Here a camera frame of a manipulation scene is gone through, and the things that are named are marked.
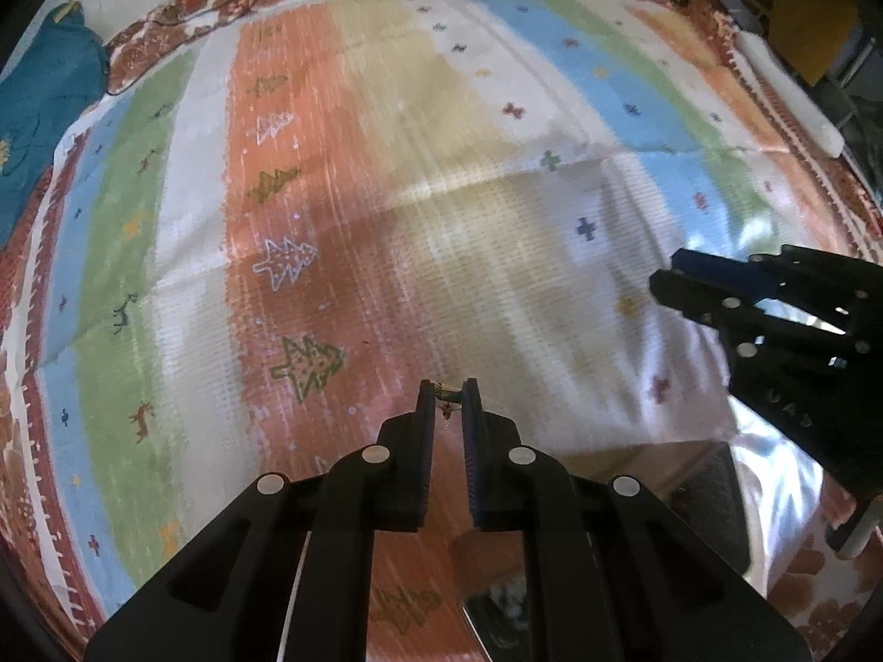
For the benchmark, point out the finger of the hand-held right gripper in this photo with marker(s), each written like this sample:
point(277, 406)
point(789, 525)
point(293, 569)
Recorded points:
point(697, 303)
point(724, 269)

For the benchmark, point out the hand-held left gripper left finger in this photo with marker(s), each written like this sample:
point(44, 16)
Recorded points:
point(414, 455)

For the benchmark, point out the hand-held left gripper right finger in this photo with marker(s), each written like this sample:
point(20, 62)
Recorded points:
point(477, 455)

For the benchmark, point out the metal tin box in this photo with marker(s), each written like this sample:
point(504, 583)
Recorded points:
point(690, 496)

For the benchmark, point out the striped colourful cloth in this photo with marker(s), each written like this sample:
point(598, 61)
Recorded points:
point(828, 207)

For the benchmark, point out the white oblong object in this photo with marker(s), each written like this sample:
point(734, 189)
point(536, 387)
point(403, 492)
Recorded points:
point(793, 89)

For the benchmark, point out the metal rack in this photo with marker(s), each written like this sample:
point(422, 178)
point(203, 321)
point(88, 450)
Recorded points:
point(855, 83)

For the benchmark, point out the mustard yellow garment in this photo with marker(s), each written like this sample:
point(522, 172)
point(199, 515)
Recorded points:
point(807, 14)

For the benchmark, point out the teal garment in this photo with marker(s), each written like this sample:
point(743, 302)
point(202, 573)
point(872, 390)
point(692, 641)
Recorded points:
point(34, 117)

